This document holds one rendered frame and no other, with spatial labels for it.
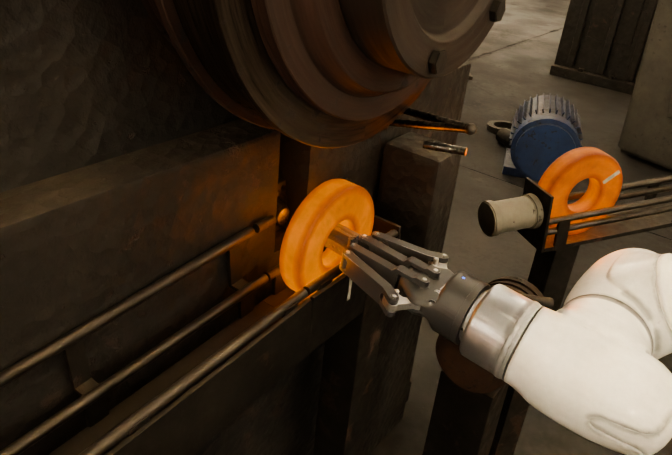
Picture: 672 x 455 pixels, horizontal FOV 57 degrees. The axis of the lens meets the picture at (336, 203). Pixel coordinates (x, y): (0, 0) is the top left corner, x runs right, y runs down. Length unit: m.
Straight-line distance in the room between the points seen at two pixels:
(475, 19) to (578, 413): 0.40
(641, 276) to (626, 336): 0.09
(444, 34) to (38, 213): 0.40
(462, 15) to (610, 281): 0.33
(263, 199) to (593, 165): 0.58
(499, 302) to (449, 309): 0.05
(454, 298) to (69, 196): 0.39
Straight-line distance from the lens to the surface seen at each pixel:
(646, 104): 3.45
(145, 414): 0.62
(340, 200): 0.74
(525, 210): 1.06
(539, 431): 1.68
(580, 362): 0.65
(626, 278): 0.76
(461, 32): 0.65
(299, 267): 0.73
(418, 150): 0.92
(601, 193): 1.15
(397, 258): 0.74
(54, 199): 0.59
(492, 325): 0.67
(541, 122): 2.78
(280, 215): 0.82
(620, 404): 0.65
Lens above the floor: 1.14
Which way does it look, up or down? 27 degrees down
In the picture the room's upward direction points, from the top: 6 degrees clockwise
